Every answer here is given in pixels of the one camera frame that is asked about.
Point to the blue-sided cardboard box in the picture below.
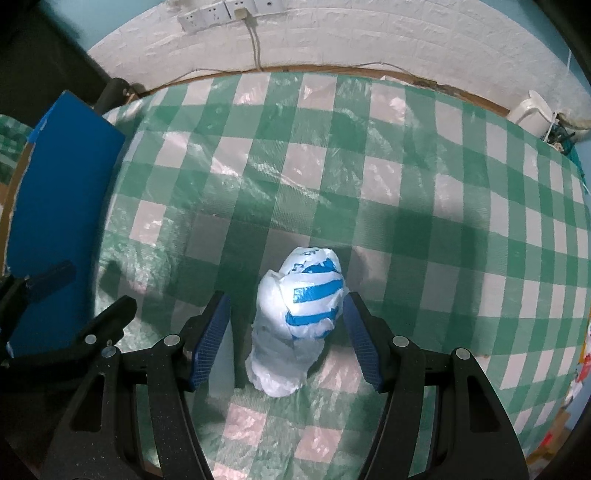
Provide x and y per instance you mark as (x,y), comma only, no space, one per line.
(60,221)

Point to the black clamp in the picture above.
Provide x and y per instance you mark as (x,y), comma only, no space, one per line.
(113,92)

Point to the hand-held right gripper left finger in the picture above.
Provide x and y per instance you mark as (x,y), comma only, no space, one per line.
(210,342)

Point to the white wall socket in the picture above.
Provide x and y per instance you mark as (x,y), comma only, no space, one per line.
(215,14)
(191,21)
(240,7)
(268,4)

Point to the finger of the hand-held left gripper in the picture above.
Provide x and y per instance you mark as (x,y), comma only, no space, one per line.
(115,314)
(51,279)

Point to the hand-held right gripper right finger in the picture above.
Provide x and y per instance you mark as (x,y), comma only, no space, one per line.
(362,342)

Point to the white blue-striped plastic bag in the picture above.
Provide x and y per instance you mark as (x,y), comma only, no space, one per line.
(295,318)

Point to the green checked plastic cover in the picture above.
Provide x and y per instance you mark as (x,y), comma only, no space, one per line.
(11,143)

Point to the green checked tablecloth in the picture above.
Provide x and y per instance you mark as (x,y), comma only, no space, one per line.
(369,184)

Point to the white plastic appliance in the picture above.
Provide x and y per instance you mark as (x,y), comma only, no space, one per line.
(531,113)

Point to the colourful printed packets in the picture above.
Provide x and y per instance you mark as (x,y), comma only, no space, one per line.
(579,378)

